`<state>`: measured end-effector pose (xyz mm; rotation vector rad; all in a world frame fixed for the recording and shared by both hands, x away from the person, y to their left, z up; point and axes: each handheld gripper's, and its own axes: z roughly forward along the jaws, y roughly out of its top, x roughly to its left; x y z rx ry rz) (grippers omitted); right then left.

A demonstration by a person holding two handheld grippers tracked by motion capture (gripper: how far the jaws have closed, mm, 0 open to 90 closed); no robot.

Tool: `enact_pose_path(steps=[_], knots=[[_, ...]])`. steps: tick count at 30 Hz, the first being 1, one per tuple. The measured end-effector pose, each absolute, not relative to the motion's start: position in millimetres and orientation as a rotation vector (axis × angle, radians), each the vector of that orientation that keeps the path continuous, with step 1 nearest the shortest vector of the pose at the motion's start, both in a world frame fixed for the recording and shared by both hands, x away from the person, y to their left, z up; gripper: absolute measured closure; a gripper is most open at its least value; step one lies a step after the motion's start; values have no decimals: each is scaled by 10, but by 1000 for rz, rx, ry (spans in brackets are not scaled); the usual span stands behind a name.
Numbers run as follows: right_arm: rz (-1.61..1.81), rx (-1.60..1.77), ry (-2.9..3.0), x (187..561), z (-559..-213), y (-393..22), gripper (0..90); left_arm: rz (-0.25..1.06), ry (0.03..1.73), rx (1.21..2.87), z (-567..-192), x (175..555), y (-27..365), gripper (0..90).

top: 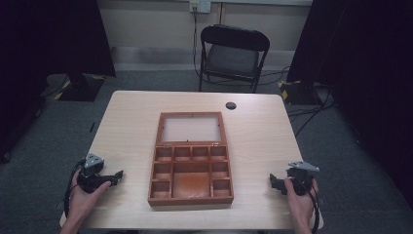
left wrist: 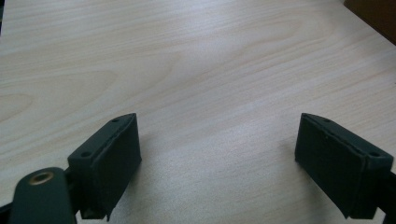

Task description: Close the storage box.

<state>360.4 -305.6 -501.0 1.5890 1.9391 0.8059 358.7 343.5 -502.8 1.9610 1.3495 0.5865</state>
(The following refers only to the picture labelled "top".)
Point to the black folding chair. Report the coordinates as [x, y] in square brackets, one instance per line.
[232, 60]

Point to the black stand base striped tape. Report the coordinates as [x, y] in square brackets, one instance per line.
[297, 92]
[81, 87]

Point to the black curtain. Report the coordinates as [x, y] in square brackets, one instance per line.
[367, 65]
[52, 35]

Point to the white wall outlet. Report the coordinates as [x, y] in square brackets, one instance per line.
[200, 6]

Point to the person's left hand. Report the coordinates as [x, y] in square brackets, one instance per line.
[81, 203]

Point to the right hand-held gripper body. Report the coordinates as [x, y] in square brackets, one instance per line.
[302, 178]

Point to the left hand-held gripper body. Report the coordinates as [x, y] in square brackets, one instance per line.
[92, 170]

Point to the person's right hand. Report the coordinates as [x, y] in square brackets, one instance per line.
[300, 208]

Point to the wooden compartment box with lid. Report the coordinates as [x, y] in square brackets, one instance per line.
[191, 185]

